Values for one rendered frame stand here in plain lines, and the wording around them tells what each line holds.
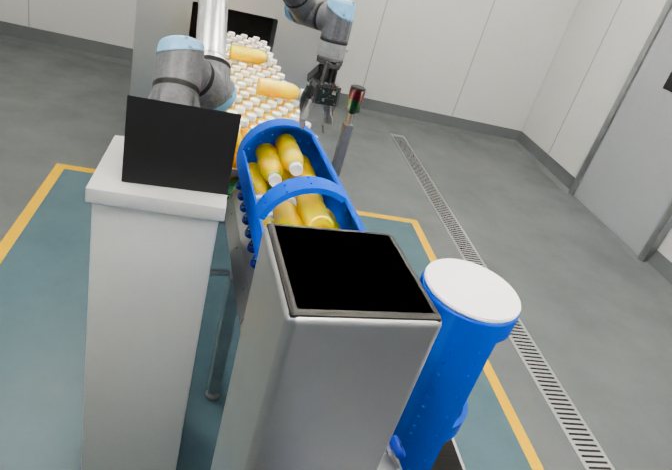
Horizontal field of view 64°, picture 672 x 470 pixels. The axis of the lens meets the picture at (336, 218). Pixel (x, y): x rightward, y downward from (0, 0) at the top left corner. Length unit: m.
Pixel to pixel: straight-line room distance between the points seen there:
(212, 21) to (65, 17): 4.71
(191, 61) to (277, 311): 1.28
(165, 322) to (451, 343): 0.77
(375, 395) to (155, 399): 1.60
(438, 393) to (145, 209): 0.93
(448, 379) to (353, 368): 1.38
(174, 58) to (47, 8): 4.93
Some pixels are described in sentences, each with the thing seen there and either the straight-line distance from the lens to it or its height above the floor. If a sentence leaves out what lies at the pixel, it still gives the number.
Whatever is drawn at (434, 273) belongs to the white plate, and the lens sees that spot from 1.55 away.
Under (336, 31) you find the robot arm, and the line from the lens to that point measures 1.47.
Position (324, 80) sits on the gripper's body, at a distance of 1.48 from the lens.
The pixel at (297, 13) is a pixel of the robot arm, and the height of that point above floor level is 1.58.
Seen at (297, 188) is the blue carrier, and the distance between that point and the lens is 1.34.
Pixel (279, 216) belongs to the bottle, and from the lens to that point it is 1.39.
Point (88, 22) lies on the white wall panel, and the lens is 6.26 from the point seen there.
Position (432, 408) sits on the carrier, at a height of 0.70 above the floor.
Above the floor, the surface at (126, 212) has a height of 1.09.
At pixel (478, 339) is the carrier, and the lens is 1.50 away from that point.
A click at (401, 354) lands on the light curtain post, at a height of 1.68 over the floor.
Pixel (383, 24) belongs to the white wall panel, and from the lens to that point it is 6.19.
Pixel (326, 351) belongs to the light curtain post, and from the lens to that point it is 0.19.
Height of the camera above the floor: 1.81
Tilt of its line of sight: 28 degrees down
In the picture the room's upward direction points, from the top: 16 degrees clockwise
